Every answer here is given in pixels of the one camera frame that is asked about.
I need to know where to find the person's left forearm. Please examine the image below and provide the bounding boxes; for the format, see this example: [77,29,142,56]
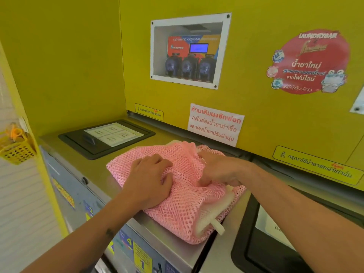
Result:
[21,190,146,273]

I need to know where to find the person's left hand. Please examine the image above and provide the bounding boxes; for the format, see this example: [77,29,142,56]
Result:
[121,154,174,211]

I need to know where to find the person's right hand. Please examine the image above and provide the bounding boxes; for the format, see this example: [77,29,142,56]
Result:
[197,150,256,188]

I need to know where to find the small yellow plastic basket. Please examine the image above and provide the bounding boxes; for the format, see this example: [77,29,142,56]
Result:
[0,127,38,165]

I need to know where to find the white framed dispenser window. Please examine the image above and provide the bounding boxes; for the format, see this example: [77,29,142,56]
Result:
[150,13,232,90]
[349,83,364,116]

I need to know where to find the small yellow warning label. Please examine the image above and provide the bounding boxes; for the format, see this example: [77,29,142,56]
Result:
[134,103,164,122]
[272,145,364,186]

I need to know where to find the cream cloth bag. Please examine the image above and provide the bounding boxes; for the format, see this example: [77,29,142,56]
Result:
[165,139,237,236]

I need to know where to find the round red sticker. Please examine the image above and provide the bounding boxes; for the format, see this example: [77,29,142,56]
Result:
[266,28,351,95]

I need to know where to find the person's right forearm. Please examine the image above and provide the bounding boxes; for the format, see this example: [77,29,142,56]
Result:
[243,162,364,273]

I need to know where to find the stainless steel washing machine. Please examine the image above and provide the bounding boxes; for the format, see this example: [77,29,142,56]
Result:
[199,156,364,273]
[37,115,251,273]

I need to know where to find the pink mesh laundry bag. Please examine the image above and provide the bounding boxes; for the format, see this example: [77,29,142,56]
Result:
[106,141,247,245]

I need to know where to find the orange scissors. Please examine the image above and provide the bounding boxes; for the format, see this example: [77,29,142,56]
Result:
[5,122,26,143]

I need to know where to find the white notice with red letters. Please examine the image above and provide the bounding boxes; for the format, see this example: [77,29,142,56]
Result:
[187,103,245,147]

